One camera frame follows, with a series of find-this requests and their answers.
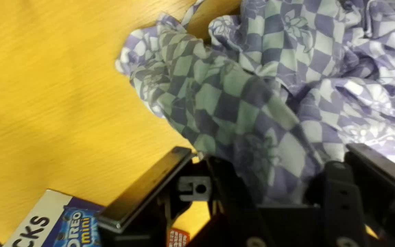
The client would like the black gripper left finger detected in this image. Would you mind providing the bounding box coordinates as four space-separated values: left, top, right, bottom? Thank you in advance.
98 146 192 233

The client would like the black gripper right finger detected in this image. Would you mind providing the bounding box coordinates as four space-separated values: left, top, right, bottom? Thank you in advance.
345 142 395 216

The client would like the purple checkered cloth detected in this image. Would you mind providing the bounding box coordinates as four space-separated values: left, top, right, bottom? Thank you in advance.
115 0 395 203

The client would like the blue Oreo snack box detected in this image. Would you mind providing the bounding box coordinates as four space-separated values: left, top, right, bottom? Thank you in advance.
3 189 102 247

